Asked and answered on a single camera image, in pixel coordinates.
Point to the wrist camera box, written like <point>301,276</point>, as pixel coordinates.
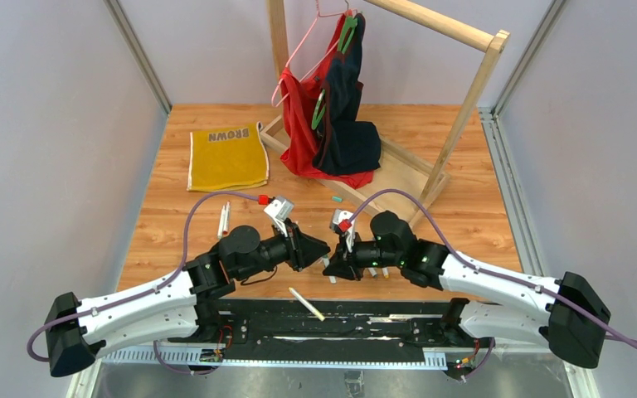
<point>342,225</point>
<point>278,211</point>

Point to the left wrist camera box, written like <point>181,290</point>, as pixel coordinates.
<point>278,211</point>

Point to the red garment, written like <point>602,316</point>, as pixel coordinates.
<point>298,108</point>

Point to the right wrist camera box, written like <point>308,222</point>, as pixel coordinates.
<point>342,225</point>

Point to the green hanger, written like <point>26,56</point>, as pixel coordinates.
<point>346,35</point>

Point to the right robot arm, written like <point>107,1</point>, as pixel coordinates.
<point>565,315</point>

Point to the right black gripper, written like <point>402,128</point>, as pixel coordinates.
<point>348,257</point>

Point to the white pen yellow cap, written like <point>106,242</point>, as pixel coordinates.
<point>301,299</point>

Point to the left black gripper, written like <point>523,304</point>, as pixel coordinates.
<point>294,246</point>

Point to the dark navy garment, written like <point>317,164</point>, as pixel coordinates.
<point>346,145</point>

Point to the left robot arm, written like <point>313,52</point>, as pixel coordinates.
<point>177,305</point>

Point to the white pen green cap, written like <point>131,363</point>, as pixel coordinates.
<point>373,272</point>

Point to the pink wire hanger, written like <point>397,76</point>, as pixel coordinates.
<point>299,33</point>

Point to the yellow folded towel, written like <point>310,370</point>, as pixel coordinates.
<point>227,159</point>

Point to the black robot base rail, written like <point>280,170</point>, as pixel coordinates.
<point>351,333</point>

